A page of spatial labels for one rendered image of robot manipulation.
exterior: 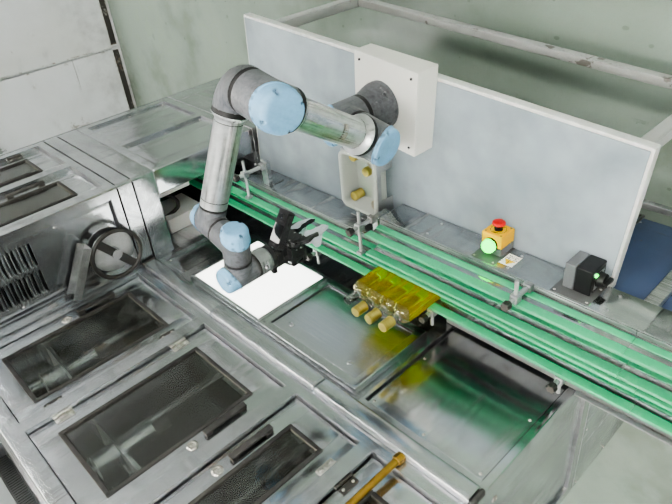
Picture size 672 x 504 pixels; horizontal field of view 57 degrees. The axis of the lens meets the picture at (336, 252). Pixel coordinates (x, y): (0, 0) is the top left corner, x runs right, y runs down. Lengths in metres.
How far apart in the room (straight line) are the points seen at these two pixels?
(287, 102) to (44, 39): 3.93
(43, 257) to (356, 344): 1.19
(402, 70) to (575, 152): 0.54
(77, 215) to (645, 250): 1.93
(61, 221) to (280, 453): 1.19
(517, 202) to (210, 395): 1.11
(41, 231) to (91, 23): 3.13
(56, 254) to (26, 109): 2.87
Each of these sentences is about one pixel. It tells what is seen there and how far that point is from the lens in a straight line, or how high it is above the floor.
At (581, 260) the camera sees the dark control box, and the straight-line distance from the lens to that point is 1.81.
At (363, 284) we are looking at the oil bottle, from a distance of 2.02.
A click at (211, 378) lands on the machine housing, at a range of 2.08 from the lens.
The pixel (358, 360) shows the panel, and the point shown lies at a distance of 1.98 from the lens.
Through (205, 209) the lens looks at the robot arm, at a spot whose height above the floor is 1.49.
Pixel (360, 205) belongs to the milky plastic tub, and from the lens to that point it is 2.25.
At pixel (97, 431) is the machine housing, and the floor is 1.92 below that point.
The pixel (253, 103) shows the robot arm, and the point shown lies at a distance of 1.44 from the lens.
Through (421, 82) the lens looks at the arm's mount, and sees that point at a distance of 1.86.
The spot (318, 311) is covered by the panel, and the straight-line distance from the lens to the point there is 2.18.
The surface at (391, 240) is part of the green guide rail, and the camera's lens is 2.03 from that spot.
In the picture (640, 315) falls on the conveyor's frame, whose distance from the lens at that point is 1.79.
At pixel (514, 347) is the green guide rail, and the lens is 1.90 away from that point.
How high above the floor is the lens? 2.18
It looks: 33 degrees down
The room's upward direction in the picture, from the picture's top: 122 degrees counter-clockwise
